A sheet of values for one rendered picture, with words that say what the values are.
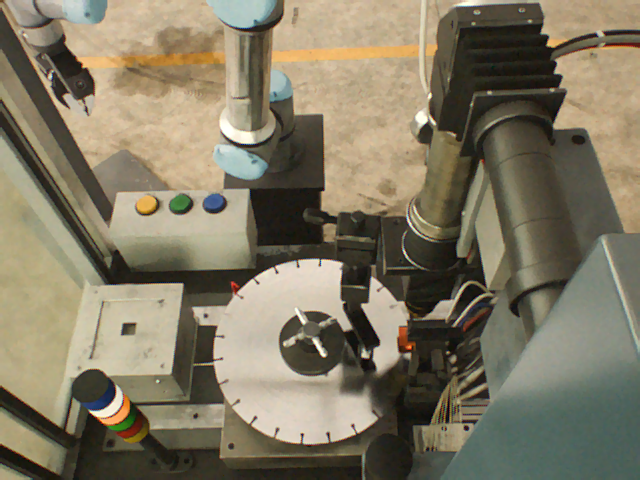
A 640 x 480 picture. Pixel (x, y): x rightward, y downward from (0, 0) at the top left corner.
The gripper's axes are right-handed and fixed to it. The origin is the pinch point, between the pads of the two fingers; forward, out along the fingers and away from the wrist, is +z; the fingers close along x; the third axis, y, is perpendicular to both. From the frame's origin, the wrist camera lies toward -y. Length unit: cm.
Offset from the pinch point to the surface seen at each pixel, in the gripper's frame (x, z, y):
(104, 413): 30, -20, -74
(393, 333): -12, -4, -87
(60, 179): 15.0, -14.4, -28.4
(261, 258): -11, 16, -48
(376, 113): -116, 91, 20
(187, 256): 2.6, 10.6, -40.7
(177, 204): -1.1, 0.4, -35.6
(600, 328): 11, -80, -111
